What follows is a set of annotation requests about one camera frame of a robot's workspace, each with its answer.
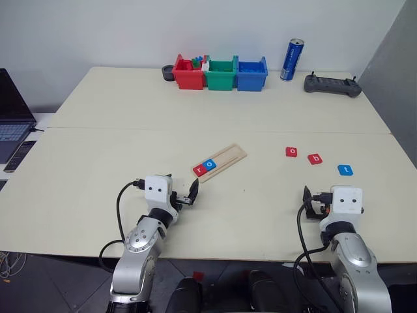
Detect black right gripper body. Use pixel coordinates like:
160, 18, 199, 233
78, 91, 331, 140
305, 192, 333, 221

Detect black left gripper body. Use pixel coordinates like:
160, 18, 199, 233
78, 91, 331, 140
169, 191, 194, 210

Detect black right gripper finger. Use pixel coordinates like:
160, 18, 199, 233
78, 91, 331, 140
302, 185, 314, 210

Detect wooden letter tray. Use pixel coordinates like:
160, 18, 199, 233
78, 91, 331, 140
190, 143, 248, 185

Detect dark rounded shape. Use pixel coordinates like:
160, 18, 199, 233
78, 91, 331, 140
165, 276, 203, 313
246, 269, 288, 313

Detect red plastic bin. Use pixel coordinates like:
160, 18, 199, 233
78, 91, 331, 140
171, 53, 207, 90

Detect black round container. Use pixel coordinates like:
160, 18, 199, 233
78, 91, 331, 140
161, 64, 177, 83

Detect green plastic bin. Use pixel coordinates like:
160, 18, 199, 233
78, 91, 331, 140
203, 55, 238, 91

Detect grey remote controller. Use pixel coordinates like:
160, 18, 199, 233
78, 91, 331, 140
303, 70, 363, 98

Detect blue plastic bin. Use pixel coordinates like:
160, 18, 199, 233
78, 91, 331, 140
235, 55, 269, 93

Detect blue drink can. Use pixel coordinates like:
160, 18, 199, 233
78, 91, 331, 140
280, 38, 306, 82

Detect dark laptop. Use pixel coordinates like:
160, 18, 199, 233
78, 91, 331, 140
0, 68, 38, 165

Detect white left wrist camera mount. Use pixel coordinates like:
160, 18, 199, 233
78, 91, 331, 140
144, 175, 179, 226

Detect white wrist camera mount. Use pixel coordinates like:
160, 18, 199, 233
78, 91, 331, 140
328, 185, 364, 230
144, 175, 179, 226

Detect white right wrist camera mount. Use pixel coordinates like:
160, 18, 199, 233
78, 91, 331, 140
328, 185, 364, 230

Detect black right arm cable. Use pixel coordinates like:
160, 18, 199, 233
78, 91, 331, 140
293, 194, 347, 313

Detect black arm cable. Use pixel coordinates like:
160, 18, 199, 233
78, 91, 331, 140
293, 194, 347, 313
98, 178, 146, 272

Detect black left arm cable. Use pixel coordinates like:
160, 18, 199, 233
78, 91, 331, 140
98, 178, 146, 272

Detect white floor cables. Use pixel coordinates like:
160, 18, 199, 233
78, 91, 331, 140
0, 250, 27, 284

